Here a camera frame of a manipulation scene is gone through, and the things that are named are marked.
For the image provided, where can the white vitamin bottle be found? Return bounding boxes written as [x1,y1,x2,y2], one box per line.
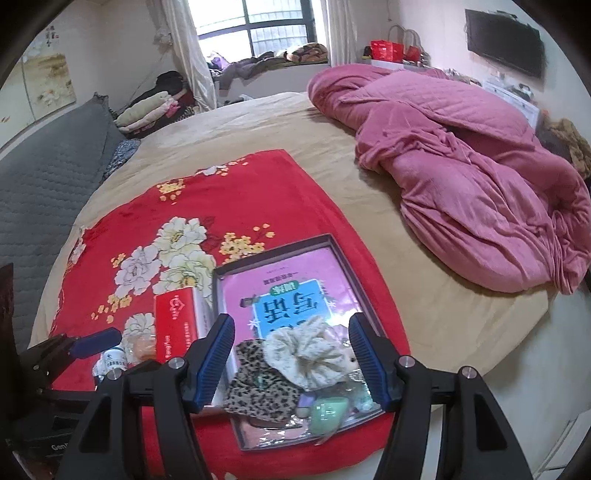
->
[92,346,128,385]

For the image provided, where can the white floral scrunchie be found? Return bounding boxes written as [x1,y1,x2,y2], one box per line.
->
[263,315,352,391]

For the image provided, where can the blue patterned pillow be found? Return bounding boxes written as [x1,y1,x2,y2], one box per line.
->
[102,139,141,181]

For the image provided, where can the red tissue box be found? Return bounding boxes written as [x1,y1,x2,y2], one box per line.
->
[154,287,213,363]

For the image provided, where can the small green tissue pack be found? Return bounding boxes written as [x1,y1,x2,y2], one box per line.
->
[308,397,349,437]

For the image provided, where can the beige bed sheet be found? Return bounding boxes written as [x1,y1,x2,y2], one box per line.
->
[30,93,555,373]

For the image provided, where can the red gift bags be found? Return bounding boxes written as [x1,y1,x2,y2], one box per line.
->
[369,24,426,65]

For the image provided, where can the white curtain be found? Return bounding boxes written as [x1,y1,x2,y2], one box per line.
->
[153,0,217,112]

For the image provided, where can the pink quilt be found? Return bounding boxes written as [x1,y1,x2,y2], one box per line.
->
[308,64,590,294]

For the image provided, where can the red floral blanket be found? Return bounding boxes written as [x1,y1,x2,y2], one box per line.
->
[50,150,410,479]

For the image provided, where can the wall mounted television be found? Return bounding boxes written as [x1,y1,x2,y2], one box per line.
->
[465,9,546,79]

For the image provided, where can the floral wall painting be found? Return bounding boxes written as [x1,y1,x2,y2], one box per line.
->
[1,25,76,147]

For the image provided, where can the cream plush bear with crown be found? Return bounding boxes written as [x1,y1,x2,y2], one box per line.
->
[341,345,360,373]

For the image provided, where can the leopard print scrunchie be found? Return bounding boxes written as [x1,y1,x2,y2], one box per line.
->
[222,339,301,424]

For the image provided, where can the grey quilted headboard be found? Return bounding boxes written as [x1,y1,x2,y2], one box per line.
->
[1,94,124,351]

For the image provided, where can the clothes pile on windowsill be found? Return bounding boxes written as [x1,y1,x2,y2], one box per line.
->
[216,42,329,91]

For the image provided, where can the bagged peach sponge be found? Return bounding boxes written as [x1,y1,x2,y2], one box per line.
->
[122,332,156,365]

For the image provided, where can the folded clothes stack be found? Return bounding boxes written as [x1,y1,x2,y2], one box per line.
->
[114,71,197,139]

